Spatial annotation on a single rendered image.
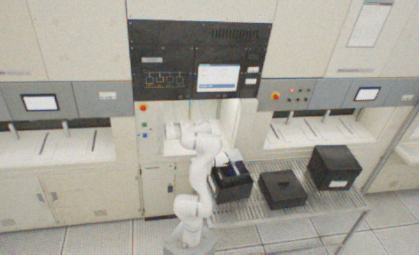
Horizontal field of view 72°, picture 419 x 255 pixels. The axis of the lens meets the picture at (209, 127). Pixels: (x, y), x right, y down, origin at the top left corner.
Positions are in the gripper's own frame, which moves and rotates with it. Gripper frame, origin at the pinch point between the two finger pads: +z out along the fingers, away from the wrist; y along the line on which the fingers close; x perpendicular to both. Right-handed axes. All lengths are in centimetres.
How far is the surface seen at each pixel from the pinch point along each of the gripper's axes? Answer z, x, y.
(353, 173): 91, -12, 28
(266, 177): 29.1, -22.9, 6.2
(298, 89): 55, 39, -19
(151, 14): -49, 89, -36
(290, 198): 37, -23, 29
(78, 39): -90, 74, -42
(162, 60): -44, 61, -35
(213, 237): -25, -33, 38
